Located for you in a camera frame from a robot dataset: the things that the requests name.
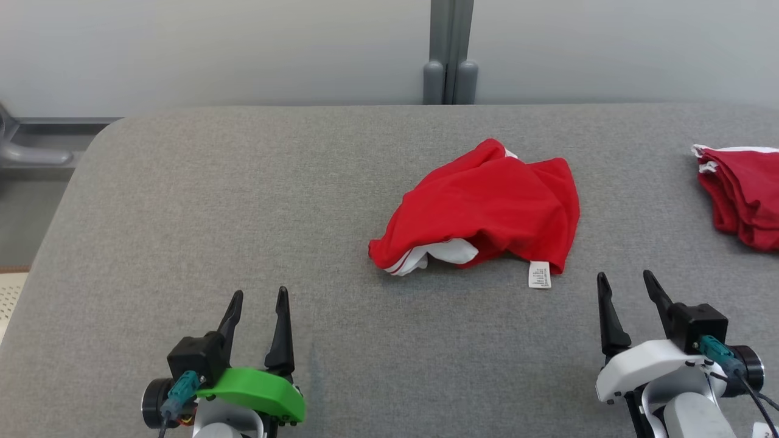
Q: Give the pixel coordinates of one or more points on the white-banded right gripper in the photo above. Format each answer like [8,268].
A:
[645,368]

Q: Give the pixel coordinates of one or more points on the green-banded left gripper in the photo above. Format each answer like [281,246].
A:
[255,392]

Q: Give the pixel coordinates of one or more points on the red shorts with white stripes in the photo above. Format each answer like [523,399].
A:
[745,194]

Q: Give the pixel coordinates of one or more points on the red shirt with striped trim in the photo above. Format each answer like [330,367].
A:
[487,201]

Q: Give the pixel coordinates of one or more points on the grey fabric sofa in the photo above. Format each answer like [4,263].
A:
[243,243]

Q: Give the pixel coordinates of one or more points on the beige perforated basket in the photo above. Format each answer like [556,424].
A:
[11,301]

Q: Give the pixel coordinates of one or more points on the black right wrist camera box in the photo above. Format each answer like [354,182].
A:
[700,325]

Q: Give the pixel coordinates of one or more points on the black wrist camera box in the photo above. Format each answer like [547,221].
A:
[195,359]
[700,325]

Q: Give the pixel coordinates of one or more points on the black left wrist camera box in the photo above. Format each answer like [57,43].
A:
[195,359]

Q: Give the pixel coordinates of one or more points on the grey partition frame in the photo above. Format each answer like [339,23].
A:
[36,155]

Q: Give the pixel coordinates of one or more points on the grey partition post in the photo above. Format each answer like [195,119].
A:
[450,61]

